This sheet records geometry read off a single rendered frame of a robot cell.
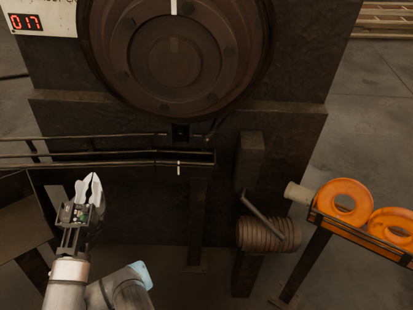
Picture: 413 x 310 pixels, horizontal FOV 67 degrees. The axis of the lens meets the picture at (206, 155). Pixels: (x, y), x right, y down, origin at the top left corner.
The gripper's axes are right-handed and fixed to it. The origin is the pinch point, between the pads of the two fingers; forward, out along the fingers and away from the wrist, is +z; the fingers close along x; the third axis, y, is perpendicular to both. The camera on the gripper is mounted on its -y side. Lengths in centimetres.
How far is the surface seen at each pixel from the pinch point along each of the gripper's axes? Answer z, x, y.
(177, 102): 15.9, -20.4, 12.2
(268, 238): -6, -52, -33
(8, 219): -5.0, 31.6, -24.3
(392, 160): 70, -162, -112
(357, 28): 271, -207, -167
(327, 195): 4, -67, -15
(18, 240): -11.6, 25.6, -22.0
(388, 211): -4, -79, -6
